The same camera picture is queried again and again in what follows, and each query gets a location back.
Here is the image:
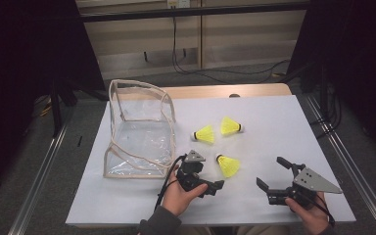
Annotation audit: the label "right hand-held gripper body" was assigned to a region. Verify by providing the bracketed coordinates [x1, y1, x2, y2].
[266, 166, 343, 208]

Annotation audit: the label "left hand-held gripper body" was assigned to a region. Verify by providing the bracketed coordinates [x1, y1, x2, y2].
[175, 149, 216, 198]

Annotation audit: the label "yellow shuttlecock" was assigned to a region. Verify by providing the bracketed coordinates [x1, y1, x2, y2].
[190, 124, 215, 145]
[215, 154, 242, 179]
[219, 116, 245, 136]

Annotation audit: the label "clear plastic bag beige trim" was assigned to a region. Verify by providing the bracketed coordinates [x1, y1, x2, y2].
[103, 78, 177, 180]

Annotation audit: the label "person's left hand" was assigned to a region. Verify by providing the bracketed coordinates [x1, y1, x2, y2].
[161, 165, 209, 216]

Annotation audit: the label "person's right hand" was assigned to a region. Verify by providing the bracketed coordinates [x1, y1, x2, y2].
[285, 191, 331, 235]

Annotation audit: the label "wooden table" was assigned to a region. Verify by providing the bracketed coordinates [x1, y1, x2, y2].
[109, 82, 293, 100]

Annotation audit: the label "white table board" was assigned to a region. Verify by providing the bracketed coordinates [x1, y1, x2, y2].
[65, 95, 356, 227]

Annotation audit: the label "dark curtain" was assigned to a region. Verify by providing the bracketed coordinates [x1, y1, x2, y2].
[0, 0, 107, 204]
[287, 0, 376, 161]

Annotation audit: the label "black metal stand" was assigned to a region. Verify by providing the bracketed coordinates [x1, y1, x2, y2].
[50, 77, 79, 138]

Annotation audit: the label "black horizontal bar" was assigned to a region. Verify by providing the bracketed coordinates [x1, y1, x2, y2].
[77, 2, 311, 24]

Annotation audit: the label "left hand-held gripper black cable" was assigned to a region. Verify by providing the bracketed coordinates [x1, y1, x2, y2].
[154, 154, 188, 212]

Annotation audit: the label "hand-held gripper black cable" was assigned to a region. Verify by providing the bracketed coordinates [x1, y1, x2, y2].
[302, 190, 337, 229]
[154, 154, 188, 212]

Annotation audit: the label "metal floor rail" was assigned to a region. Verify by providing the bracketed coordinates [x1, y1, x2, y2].
[8, 107, 76, 235]
[305, 94, 376, 235]

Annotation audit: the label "right hand-held gripper black cable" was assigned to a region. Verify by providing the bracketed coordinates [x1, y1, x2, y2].
[302, 190, 337, 229]

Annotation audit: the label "black floor cables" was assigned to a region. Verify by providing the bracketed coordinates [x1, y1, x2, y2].
[309, 84, 344, 140]

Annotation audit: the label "black hanging wall cable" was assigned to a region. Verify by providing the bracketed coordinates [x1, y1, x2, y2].
[171, 16, 292, 84]

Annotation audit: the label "yellow floor cable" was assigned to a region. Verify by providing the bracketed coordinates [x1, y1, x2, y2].
[32, 94, 53, 118]

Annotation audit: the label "white wall socket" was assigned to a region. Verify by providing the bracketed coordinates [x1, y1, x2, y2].
[166, 0, 191, 9]

